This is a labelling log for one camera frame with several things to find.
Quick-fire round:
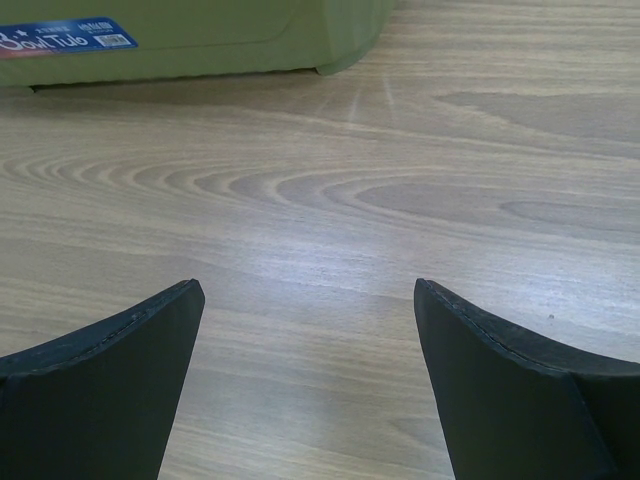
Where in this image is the green plastic basket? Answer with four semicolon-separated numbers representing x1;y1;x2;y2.
1;1;394;87

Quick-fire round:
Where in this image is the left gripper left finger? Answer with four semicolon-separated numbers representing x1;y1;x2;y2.
1;279;205;479

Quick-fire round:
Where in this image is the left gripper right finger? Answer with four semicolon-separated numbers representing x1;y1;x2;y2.
414;279;639;479

